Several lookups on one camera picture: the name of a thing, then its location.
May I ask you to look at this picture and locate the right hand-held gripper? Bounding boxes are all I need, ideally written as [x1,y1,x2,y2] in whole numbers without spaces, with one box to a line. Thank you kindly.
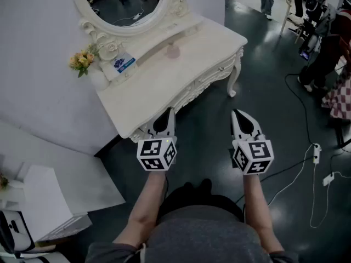
[231,109,275,176]

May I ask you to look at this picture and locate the white power strip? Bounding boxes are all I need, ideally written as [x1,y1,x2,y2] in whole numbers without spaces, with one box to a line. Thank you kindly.
[321,171,336,187]
[312,142,322,164]

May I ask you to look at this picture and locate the white cabinet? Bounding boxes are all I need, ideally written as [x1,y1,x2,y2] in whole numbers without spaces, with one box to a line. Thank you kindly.
[15,164,93,243]

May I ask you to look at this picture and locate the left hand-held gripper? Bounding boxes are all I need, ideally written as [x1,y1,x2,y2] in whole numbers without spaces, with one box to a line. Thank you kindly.
[136,107,178,172]

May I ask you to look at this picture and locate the person's grey shirt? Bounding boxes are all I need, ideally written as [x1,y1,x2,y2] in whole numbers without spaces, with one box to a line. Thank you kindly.
[86,204,300,263]

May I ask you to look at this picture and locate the blue and white card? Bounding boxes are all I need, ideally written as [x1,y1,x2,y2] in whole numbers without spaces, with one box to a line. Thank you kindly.
[112,53,137,73]

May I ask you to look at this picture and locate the yellow flower bouquet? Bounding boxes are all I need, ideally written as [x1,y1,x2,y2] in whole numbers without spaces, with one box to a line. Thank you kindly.
[68,44,97,78]

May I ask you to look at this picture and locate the small pink beige object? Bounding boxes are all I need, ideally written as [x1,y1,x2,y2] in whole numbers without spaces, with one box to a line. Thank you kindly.
[165,43,180,59]

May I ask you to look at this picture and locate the black cable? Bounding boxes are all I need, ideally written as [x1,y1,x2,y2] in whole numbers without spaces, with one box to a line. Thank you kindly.
[284,72,316,147]

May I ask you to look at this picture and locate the white cable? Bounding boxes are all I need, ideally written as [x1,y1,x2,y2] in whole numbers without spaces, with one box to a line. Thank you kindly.
[267,144,331,229]

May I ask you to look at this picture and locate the person's black trousers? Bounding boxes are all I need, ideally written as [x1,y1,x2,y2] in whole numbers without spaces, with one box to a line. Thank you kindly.
[157,178,245,226]

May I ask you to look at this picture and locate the oval mirror white ornate frame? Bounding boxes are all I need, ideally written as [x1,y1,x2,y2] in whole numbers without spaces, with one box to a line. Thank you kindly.
[71,0,193,62]

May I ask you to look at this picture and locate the person's left forearm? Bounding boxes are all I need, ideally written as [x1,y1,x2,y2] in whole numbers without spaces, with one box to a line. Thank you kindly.
[113,170,168,249]

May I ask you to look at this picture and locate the person's right forearm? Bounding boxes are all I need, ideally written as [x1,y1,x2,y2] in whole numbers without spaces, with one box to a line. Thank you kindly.
[242,173,285,254]

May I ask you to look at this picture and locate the wooden chair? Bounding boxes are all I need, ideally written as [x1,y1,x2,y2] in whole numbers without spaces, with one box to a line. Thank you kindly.
[279,0,307,45]

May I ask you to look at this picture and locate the white dressing table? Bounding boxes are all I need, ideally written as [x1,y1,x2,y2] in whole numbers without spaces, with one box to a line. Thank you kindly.
[95,15,249,145]

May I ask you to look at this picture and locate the black and white device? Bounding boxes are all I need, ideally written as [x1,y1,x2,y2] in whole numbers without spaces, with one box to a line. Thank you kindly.
[0,209,36,259]

